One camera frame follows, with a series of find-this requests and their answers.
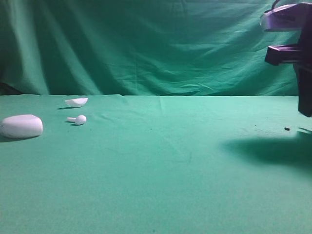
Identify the white earbud case lid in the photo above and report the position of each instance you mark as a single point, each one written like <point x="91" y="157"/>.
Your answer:
<point x="76" y="102"/>

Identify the white earbud near case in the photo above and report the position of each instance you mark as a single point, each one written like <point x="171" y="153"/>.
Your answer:
<point x="79" y="120"/>

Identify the white earbud case body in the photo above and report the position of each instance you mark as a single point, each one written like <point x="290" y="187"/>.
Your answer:
<point x="21" y="126"/>

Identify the green backdrop cloth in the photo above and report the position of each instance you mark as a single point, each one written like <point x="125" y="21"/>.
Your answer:
<point x="140" y="47"/>

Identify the green table cloth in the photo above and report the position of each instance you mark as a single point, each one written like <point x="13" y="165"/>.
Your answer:
<point x="158" y="165"/>

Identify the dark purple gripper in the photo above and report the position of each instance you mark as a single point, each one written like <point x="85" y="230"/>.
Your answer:
<point x="290" y="18"/>

